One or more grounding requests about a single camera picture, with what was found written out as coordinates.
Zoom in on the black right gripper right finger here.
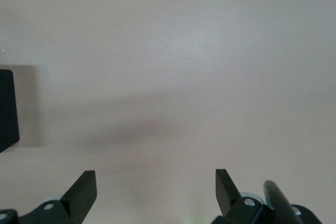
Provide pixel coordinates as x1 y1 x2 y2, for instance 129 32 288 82
211 168 274 224

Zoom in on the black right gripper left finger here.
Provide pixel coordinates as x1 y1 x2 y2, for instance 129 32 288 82
18 170 98 224

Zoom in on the black plastic box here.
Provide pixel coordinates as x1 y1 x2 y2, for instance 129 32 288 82
0 68 20 154

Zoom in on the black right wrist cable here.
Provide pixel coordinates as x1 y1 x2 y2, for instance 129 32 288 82
263 180 302 224

